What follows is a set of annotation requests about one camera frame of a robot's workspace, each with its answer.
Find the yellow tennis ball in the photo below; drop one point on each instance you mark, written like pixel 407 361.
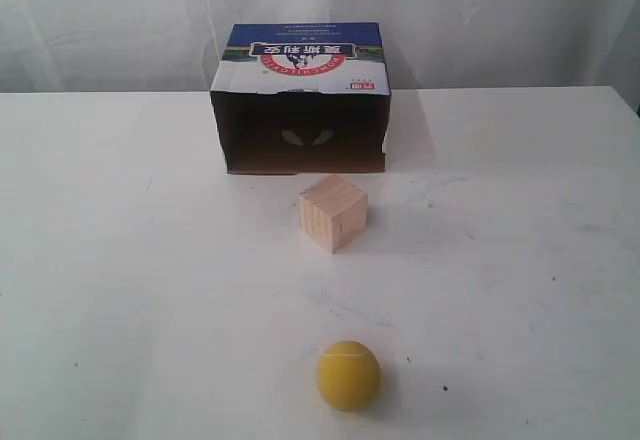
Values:
pixel 348 375

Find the light wooden cube block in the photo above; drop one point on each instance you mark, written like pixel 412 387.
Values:
pixel 333 212

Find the blue white cardboard box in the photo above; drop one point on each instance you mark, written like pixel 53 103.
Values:
pixel 302 98

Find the white backdrop curtain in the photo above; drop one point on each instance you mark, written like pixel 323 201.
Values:
pixel 122 45

